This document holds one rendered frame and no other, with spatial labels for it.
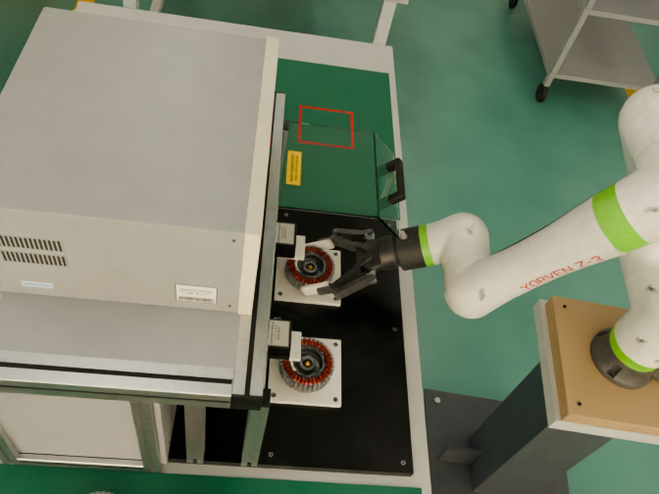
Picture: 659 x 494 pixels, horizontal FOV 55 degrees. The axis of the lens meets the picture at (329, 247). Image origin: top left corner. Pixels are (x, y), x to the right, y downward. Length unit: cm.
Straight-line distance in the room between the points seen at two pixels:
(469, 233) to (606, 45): 265
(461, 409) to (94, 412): 147
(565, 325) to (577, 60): 225
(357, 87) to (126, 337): 125
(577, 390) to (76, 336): 104
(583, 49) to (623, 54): 23
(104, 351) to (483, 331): 174
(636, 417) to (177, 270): 106
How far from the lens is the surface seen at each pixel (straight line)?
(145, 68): 107
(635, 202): 111
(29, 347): 101
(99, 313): 102
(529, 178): 311
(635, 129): 120
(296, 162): 129
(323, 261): 145
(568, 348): 157
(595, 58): 373
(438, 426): 223
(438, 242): 134
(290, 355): 124
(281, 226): 136
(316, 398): 132
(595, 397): 154
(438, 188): 287
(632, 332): 148
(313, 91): 196
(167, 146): 94
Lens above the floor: 198
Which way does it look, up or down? 52 degrees down
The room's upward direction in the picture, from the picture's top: 15 degrees clockwise
